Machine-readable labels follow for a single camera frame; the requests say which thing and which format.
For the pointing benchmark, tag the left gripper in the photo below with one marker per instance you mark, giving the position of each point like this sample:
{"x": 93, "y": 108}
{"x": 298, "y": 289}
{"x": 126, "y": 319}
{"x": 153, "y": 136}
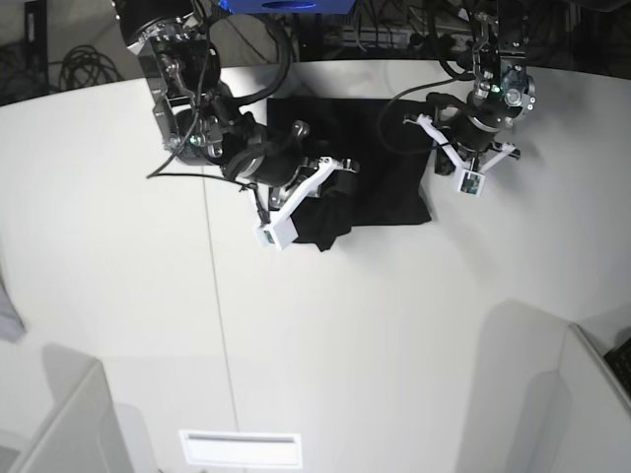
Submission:
{"x": 465, "y": 132}

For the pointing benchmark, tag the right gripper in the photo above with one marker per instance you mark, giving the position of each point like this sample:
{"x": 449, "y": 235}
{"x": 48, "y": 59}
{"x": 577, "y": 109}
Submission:
{"x": 280, "y": 159}

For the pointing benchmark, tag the black T-shirt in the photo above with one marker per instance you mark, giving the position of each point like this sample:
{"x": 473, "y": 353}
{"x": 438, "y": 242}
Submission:
{"x": 391, "y": 153}

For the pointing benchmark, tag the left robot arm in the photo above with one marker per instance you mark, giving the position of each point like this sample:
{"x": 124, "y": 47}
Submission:
{"x": 502, "y": 90}

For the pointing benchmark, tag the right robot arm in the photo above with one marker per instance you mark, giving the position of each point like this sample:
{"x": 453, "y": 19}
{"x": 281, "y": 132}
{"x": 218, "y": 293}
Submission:
{"x": 204, "y": 125}

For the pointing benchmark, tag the blue box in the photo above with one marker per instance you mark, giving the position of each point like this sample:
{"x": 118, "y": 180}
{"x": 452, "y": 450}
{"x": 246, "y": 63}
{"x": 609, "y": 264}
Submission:
{"x": 289, "y": 6}

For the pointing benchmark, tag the black keyboard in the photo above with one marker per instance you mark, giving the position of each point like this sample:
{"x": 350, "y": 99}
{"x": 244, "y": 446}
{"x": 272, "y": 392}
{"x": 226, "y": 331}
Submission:
{"x": 619, "y": 361}

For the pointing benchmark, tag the white label plate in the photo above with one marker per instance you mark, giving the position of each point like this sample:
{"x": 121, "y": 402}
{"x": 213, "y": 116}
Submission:
{"x": 242, "y": 450}

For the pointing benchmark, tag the white right partition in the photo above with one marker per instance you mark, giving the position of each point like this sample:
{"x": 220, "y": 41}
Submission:
{"x": 597, "y": 438}

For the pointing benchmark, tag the white partition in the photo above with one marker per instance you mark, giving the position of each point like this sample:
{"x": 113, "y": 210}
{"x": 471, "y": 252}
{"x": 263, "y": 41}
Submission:
{"x": 80, "y": 434}
{"x": 597, "y": 438}

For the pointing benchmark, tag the white left partition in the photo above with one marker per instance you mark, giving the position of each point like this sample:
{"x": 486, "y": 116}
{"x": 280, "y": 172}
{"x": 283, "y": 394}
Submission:
{"x": 80, "y": 434}

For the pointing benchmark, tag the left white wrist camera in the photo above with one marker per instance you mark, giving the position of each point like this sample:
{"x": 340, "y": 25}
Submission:
{"x": 469, "y": 182}

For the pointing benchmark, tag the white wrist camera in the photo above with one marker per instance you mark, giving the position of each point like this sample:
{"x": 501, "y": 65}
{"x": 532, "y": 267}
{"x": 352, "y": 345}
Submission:
{"x": 277, "y": 235}
{"x": 469, "y": 182}

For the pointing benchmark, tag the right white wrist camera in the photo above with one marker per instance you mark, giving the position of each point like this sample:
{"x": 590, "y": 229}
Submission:
{"x": 277, "y": 235}

